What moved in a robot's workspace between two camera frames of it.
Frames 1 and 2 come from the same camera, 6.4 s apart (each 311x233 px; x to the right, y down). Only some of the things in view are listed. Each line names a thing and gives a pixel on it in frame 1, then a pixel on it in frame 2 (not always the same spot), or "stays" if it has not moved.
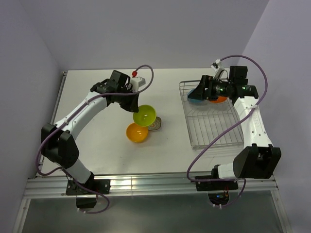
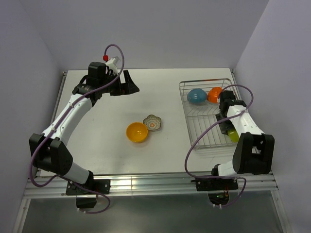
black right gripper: x=199 y=92 → x=224 y=126
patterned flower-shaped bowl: x=156 y=125 stays
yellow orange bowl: x=136 y=133 stays
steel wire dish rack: x=205 y=125 stays
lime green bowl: x=146 y=115 → x=233 y=135
